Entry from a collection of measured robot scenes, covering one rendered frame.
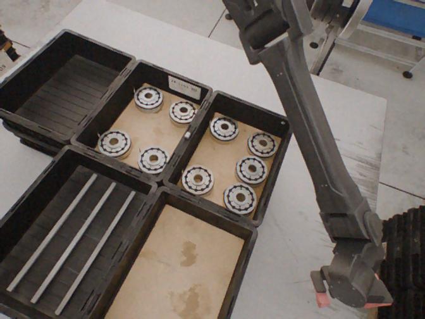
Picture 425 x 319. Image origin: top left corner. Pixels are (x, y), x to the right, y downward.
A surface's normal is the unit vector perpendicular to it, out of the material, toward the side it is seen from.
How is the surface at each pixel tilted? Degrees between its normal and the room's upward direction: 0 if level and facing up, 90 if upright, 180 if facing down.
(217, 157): 0
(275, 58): 73
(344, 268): 57
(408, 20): 90
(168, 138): 0
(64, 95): 0
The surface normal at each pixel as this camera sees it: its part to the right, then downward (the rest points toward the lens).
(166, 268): 0.09, -0.47
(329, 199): -0.67, 0.41
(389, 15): -0.37, 0.80
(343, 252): -0.50, -0.84
